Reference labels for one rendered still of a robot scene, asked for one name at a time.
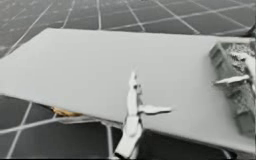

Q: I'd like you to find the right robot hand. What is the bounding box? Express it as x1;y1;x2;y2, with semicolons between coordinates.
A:
213;74;252;86

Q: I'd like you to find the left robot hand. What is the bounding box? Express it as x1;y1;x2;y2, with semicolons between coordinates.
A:
125;71;173;118

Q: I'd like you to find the grey cart with brown box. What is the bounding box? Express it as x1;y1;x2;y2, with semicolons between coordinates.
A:
0;27;256;160

